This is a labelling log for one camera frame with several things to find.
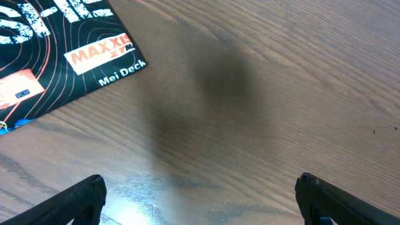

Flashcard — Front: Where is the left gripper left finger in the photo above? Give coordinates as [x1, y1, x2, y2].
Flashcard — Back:
[1, 174, 107, 225]

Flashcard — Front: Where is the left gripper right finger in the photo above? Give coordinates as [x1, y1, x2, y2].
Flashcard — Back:
[294, 172, 399, 225]

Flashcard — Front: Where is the black printed folded shirt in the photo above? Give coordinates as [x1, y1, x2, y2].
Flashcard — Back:
[1, 0, 148, 134]

